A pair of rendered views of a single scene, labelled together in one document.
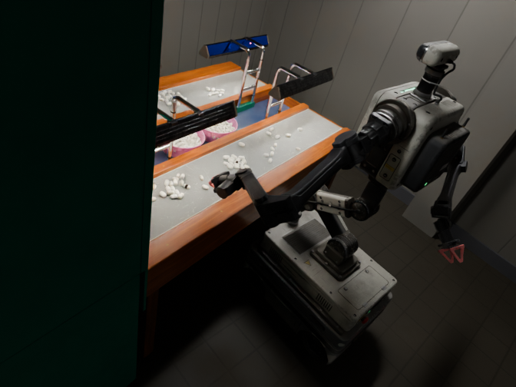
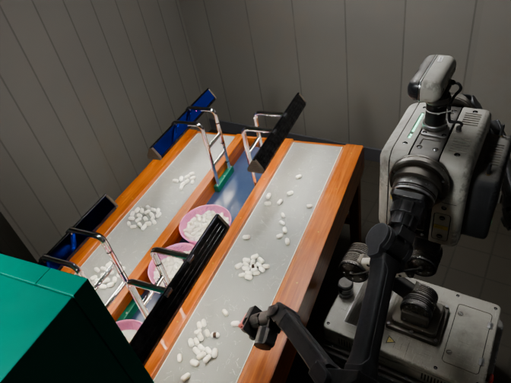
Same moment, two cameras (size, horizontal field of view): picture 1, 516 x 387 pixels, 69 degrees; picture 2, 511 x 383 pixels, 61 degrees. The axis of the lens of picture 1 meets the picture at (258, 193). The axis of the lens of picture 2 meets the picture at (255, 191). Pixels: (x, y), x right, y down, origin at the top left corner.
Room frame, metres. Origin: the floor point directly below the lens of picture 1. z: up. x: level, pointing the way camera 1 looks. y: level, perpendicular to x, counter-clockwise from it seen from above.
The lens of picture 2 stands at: (0.37, 0.03, 2.21)
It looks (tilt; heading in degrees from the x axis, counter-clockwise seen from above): 39 degrees down; 2
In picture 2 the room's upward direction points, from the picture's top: 12 degrees counter-clockwise
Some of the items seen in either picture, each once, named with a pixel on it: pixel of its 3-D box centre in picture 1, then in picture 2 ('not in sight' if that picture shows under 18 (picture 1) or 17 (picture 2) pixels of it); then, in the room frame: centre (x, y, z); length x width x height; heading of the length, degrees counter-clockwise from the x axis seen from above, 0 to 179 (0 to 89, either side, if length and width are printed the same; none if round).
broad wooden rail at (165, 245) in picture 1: (269, 189); (304, 276); (1.62, -0.06, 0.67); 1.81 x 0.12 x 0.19; 151
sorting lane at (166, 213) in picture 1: (243, 160); (259, 257); (1.72, 0.13, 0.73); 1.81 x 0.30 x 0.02; 151
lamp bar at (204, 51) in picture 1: (237, 44); (183, 121); (2.48, 0.41, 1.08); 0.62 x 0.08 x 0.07; 151
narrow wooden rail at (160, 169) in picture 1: (220, 148); (226, 253); (1.80, 0.28, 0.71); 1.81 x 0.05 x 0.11; 151
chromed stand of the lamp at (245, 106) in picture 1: (241, 74); (204, 148); (2.45, 0.34, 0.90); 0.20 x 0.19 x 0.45; 151
